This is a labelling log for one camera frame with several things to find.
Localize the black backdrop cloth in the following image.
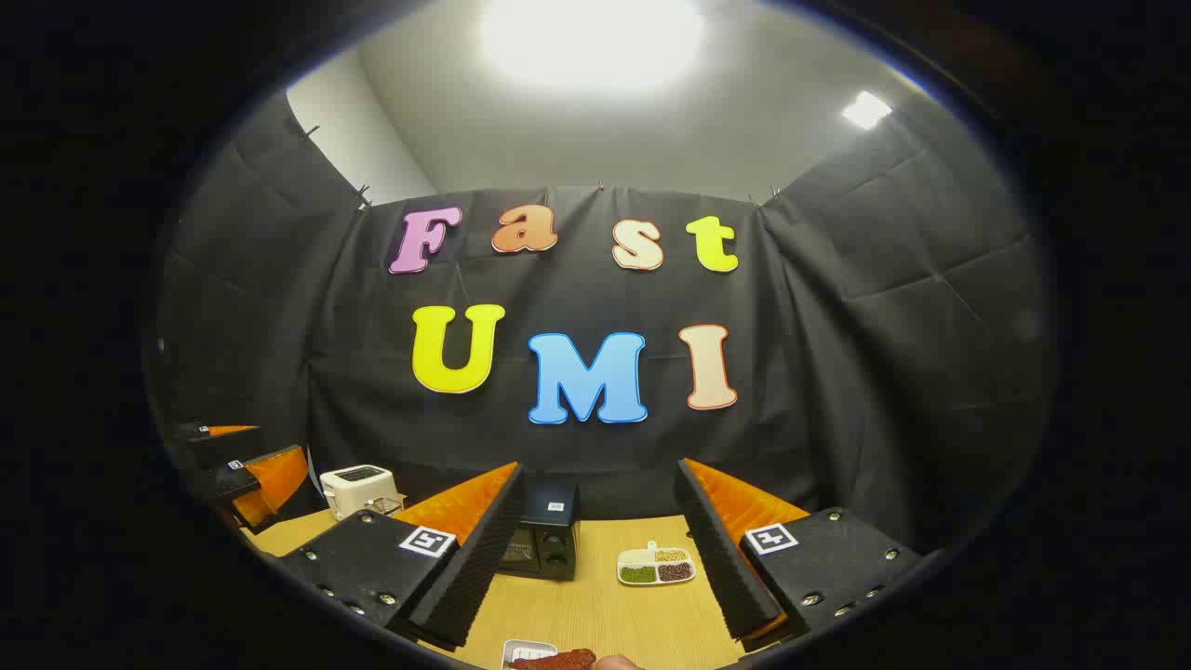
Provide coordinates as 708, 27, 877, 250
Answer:
154, 88, 1057, 559

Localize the large ceiling light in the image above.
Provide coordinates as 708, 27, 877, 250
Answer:
479, 0, 706, 94

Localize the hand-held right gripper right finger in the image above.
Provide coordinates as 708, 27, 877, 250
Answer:
675, 458, 922, 652

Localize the black electric oven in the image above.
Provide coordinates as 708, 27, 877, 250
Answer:
499, 481, 581, 583

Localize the white divided dish of beans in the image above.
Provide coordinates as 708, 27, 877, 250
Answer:
617, 541, 697, 587

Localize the small ceiling light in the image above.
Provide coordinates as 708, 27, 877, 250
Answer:
841, 90, 893, 130

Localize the white plate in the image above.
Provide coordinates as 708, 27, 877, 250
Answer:
502, 638, 559, 670

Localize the white toaster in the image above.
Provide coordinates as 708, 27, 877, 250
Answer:
320, 464, 403, 520

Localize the red cooked meat piece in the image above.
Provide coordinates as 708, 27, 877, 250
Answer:
510, 649, 597, 670

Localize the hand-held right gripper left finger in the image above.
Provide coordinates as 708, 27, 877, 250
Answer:
279, 462, 527, 650

